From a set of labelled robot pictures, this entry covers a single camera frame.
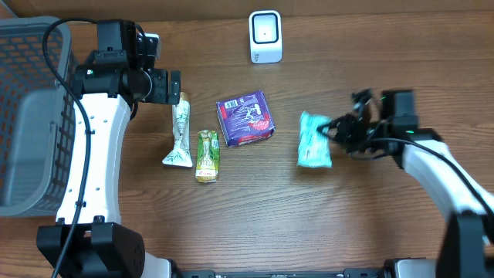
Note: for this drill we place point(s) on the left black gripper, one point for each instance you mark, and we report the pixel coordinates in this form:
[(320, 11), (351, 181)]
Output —
[(172, 87)]

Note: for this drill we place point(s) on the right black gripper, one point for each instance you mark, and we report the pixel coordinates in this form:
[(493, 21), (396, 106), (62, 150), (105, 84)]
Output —
[(344, 128)]

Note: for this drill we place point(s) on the teal package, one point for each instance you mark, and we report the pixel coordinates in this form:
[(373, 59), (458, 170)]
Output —
[(314, 148)]

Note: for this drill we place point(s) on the white tube with gold cap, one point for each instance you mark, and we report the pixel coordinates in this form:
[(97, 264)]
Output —
[(180, 155)]

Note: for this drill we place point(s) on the purple snack package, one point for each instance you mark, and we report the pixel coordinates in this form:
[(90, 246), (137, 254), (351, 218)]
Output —
[(245, 119)]

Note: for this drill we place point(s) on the green yellow snack pouch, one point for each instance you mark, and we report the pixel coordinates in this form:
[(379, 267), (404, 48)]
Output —
[(208, 159)]

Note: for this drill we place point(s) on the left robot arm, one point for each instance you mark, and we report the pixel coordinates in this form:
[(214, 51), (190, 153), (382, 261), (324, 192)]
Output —
[(88, 238)]

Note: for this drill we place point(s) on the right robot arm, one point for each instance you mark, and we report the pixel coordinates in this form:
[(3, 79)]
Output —
[(421, 152)]

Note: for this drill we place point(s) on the grey plastic basket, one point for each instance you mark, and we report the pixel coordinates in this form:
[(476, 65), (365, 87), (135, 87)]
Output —
[(37, 117)]

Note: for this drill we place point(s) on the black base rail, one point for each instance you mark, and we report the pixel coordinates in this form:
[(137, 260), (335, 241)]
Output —
[(308, 274)]

